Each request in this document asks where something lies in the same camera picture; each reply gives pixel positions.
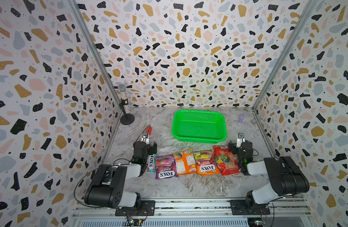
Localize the teal Fox's candy bag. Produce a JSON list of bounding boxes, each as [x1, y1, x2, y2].
[[146, 154, 158, 172]]

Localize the red candy bag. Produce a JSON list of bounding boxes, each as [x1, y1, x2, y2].
[[213, 145, 241, 176]]

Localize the purple Fox's candy bag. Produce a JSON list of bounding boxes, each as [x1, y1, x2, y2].
[[155, 154, 178, 179]]

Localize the yellow orange Fox's candy bag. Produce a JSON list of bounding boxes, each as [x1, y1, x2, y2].
[[193, 150, 220, 176]]

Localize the green plastic basket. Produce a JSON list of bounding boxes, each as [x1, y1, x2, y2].
[[172, 110, 227, 144]]

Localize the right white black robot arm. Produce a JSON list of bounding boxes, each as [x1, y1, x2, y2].
[[228, 139, 310, 214]]

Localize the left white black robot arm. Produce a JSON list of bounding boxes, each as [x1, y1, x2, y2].
[[84, 141, 158, 212]]

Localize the small red block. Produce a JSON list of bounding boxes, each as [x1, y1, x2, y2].
[[146, 126, 152, 135]]

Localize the black stand with clear tube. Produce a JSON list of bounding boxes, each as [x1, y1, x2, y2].
[[118, 84, 135, 125]]

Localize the small purple object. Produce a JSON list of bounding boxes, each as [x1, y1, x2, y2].
[[238, 113, 246, 123]]

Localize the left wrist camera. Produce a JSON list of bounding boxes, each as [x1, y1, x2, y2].
[[141, 133, 149, 144]]

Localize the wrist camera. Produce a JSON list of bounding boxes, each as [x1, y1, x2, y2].
[[236, 132, 246, 148], [141, 133, 149, 144]]

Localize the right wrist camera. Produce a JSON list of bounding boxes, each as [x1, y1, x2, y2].
[[236, 132, 246, 148]]

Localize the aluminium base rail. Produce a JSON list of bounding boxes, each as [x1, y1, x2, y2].
[[73, 197, 316, 227]]

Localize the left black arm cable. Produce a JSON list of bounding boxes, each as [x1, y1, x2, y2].
[[73, 168, 99, 208]]

